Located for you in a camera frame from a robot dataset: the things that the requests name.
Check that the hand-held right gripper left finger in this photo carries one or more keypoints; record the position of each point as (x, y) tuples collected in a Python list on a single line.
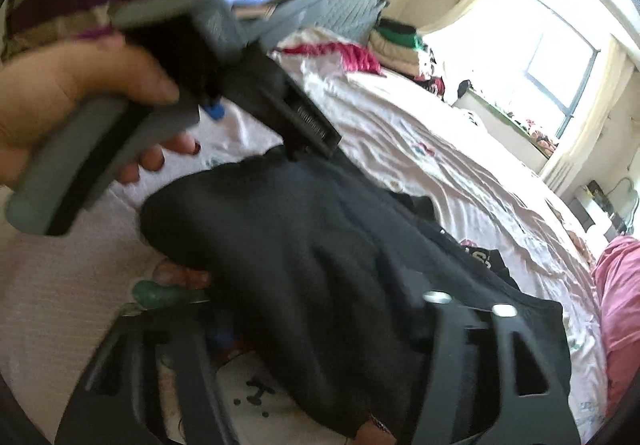
[(195, 375)]

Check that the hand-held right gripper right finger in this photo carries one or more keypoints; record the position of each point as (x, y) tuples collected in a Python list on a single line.
[(450, 350)]

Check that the black garment with orange cuffs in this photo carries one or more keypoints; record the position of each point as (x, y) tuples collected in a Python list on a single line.
[(310, 250)]

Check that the stack of folded clothes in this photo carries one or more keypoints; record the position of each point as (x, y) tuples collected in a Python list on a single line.
[(400, 45)]

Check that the person's left hand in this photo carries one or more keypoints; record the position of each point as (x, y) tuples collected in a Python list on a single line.
[(65, 75)]

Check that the cream and red pillow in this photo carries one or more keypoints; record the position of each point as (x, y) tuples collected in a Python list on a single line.
[(350, 55)]

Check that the pink cloth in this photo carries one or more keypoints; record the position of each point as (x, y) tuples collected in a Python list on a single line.
[(620, 315)]

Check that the white flower print bed sheet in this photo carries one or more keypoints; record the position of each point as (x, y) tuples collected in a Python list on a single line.
[(400, 125)]

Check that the cluttered side desk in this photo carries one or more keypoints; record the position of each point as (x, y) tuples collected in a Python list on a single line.
[(605, 205)]

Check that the window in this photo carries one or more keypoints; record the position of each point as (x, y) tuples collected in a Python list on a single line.
[(540, 55)]

